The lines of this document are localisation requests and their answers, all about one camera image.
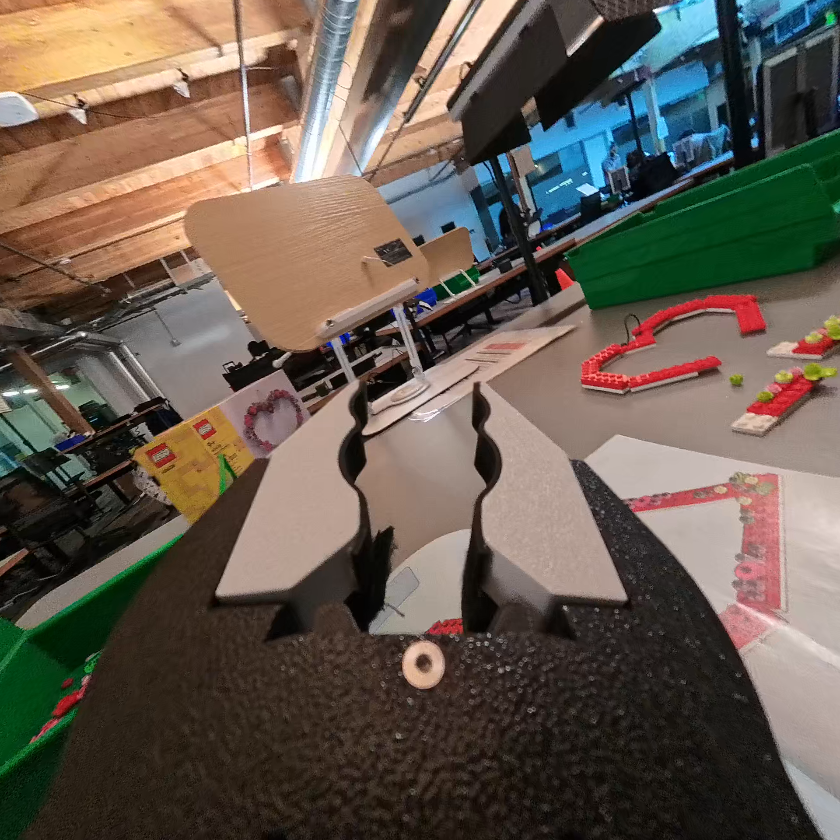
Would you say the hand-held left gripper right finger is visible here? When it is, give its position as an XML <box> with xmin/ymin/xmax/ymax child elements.
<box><xmin>462</xmin><ymin>382</ymin><xmax>629</xmax><ymax>626</ymax></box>

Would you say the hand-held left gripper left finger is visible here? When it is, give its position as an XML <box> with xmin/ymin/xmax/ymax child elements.
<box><xmin>214</xmin><ymin>381</ymin><xmax>396</xmax><ymax>626</ymax></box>

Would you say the red lego strip with flowers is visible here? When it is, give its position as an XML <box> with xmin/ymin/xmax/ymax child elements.
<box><xmin>731</xmin><ymin>363</ymin><xmax>839</xmax><ymax>438</ymax></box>

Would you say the yellow lego box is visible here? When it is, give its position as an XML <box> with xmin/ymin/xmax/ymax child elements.
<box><xmin>133</xmin><ymin>369</ymin><xmax>311</xmax><ymax>527</ymax></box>

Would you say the lego instruction booklet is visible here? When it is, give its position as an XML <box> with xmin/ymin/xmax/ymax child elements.
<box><xmin>583</xmin><ymin>434</ymin><xmax>840</xmax><ymax>840</ymax></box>

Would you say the pile of red lego pieces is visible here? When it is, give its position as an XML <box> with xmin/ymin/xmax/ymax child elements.
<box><xmin>29</xmin><ymin>655</ymin><xmax>101</xmax><ymax>744</ymax></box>

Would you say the short red lego strip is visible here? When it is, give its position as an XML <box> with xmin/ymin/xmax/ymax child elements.
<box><xmin>766</xmin><ymin>315</ymin><xmax>840</xmax><ymax>361</ymax></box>

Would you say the green bin with lego pieces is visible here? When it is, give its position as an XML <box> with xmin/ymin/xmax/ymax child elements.
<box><xmin>0</xmin><ymin>533</ymin><xmax>186</xmax><ymax>840</ymax></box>

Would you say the white paper sheet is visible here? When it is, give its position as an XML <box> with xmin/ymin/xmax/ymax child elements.
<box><xmin>363</xmin><ymin>324</ymin><xmax>580</xmax><ymax>438</ymax></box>

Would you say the small green bin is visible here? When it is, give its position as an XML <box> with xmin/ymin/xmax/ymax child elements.
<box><xmin>431</xmin><ymin>268</ymin><xmax>481</xmax><ymax>301</ymax></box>

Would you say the large green plastic bin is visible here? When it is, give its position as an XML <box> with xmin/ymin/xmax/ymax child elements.
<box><xmin>565</xmin><ymin>130</ymin><xmax>840</xmax><ymax>311</ymax></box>

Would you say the hanging ceiling light panel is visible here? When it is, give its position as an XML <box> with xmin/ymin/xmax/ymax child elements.
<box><xmin>445</xmin><ymin>0</ymin><xmax>664</xmax><ymax>166</ymax></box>

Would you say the white ceiling access point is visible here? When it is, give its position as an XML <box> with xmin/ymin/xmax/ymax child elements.
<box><xmin>0</xmin><ymin>91</ymin><xmax>41</xmax><ymax>127</ymax></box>

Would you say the red lego heart frame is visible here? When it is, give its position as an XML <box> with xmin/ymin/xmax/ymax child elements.
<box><xmin>580</xmin><ymin>294</ymin><xmax>768</xmax><ymax>395</ymax></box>

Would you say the silver ventilation duct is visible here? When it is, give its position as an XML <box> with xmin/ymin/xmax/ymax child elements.
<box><xmin>290</xmin><ymin>0</ymin><xmax>370</xmax><ymax>186</ymax></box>

